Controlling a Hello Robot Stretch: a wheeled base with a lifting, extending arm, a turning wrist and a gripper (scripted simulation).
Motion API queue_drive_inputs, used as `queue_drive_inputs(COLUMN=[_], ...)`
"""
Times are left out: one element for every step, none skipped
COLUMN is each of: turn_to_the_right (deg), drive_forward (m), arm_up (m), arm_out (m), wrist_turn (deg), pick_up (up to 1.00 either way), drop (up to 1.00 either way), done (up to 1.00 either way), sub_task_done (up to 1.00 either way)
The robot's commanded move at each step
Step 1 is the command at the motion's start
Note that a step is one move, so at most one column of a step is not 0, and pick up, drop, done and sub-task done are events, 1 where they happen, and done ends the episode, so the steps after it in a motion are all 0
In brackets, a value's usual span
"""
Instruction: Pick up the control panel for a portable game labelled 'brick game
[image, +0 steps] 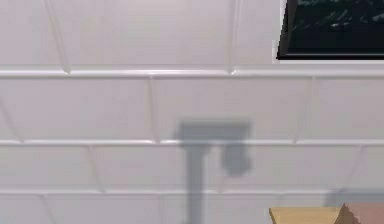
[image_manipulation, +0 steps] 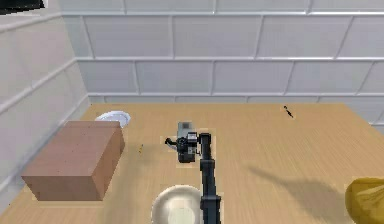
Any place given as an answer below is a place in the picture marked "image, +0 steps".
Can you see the dark framed wall picture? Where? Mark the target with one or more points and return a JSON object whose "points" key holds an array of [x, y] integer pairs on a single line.
{"points": [[336, 30]]}

